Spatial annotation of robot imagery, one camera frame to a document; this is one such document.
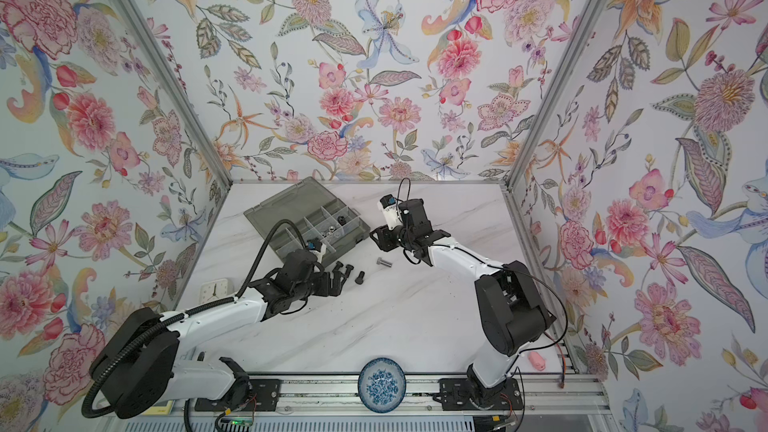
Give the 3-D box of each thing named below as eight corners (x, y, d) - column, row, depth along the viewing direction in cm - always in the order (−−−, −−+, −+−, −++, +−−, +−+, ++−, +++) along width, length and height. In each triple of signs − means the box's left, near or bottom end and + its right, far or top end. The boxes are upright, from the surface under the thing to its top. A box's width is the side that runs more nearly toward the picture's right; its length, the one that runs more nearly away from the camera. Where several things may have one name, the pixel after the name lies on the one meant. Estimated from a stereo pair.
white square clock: (205, 305, 91) (199, 300, 88) (206, 288, 95) (200, 283, 92) (230, 298, 93) (225, 293, 90) (230, 282, 96) (226, 276, 93)
